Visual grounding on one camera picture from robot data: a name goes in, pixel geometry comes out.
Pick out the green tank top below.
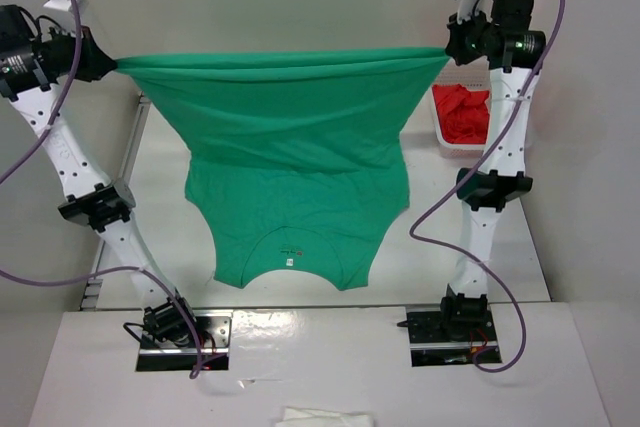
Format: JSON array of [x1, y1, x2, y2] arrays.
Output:
[[117, 47, 448, 291]]

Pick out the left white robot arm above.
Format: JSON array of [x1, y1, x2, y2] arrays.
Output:
[[1, 5, 199, 348]]

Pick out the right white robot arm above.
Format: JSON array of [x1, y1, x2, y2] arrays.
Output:
[[437, 0, 546, 341]]

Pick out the red tank top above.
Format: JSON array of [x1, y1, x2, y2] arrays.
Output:
[[432, 84, 490, 145]]

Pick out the white plastic basket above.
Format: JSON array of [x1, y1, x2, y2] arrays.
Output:
[[429, 63, 490, 158]]

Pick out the white crumpled cloth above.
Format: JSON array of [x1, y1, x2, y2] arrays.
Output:
[[275, 407, 374, 427]]

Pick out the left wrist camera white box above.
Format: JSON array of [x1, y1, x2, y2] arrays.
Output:
[[43, 0, 86, 15]]

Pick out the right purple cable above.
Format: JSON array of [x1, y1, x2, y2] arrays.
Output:
[[408, 0, 567, 372]]

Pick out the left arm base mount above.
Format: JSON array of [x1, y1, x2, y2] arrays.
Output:
[[123, 310, 233, 373]]

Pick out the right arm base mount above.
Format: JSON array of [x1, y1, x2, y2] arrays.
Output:
[[396, 306, 502, 367]]

